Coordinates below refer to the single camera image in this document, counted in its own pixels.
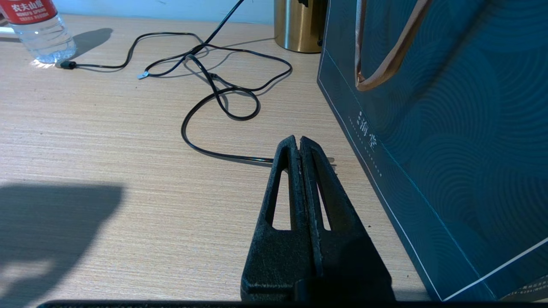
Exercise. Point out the brass desk lamp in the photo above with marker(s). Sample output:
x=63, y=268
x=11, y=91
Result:
x=297, y=25

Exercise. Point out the white router with antennas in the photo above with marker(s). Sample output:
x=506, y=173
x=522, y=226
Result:
x=5, y=30

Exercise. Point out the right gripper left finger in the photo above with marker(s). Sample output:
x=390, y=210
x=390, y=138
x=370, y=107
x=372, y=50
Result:
x=278, y=256

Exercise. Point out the dark blue gift bag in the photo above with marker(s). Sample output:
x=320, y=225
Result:
x=449, y=128

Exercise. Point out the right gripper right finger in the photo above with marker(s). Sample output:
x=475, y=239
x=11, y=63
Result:
x=342, y=252

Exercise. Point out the water bottle red cap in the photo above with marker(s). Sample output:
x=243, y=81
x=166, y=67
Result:
x=43, y=34

